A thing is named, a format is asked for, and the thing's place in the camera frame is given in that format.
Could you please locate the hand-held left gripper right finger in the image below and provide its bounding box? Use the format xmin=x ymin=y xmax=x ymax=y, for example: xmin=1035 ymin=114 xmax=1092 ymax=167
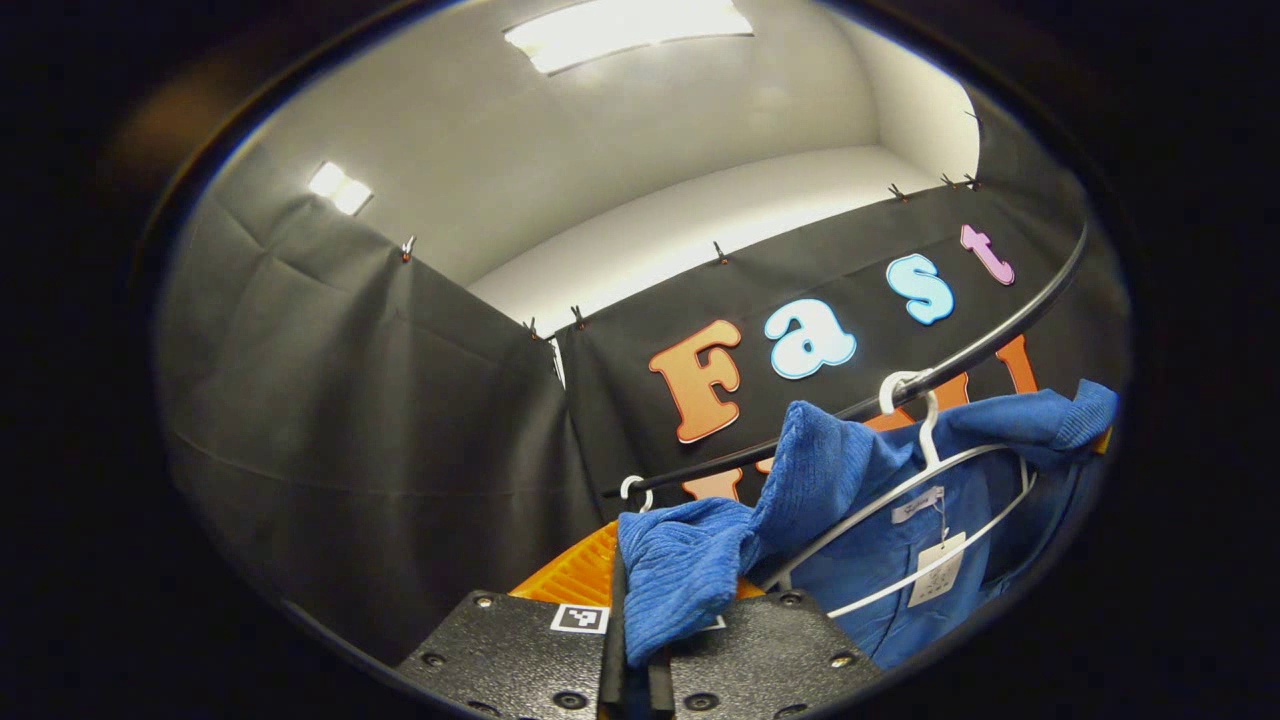
xmin=648 ymin=578 xmax=883 ymax=720

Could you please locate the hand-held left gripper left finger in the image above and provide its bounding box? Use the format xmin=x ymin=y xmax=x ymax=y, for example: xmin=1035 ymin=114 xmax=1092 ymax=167
xmin=395 ymin=520 xmax=633 ymax=720

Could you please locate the blue corduroy jacket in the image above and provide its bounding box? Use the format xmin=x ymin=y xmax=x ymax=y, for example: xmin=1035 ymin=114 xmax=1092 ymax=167
xmin=615 ymin=380 xmax=1119 ymax=673

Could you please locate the black metal clothes rack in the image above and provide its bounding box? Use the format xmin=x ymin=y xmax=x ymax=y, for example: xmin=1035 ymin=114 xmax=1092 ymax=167
xmin=600 ymin=222 xmax=1091 ymax=499

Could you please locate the black backdrop cloth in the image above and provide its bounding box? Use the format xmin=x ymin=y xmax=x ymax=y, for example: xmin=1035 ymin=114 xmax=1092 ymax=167
xmin=155 ymin=120 xmax=1136 ymax=666

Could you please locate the small square ceiling light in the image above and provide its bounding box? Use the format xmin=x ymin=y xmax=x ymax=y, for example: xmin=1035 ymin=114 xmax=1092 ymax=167
xmin=308 ymin=162 xmax=374 ymax=216

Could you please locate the large rectangular ceiling light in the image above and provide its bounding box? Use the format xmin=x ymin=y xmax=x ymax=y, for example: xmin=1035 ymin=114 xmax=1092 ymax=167
xmin=503 ymin=0 xmax=756 ymax=76

